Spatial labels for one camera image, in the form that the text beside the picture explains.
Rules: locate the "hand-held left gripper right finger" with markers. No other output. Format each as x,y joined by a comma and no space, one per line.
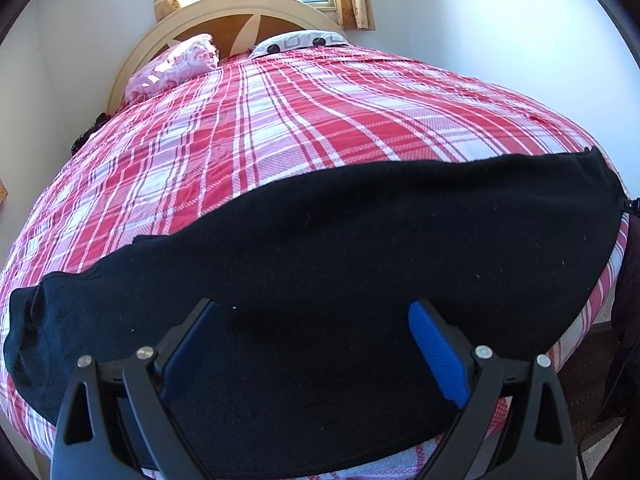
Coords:
440,355

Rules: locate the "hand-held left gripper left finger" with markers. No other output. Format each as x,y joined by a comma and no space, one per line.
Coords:
187,355

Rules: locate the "black pants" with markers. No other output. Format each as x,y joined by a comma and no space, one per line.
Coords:
350,235

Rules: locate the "dark items beside bed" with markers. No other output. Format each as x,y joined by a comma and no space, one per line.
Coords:
90,132

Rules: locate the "red plaid bed sheet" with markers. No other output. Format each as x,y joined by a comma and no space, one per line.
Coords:
300,110

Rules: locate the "pink floral pillow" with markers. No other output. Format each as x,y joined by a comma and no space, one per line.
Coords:
170,65

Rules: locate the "cream wooden headboard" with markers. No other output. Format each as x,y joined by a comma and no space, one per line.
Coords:
150,40

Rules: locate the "white patterned pillow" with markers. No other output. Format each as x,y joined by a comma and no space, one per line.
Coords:
300,40

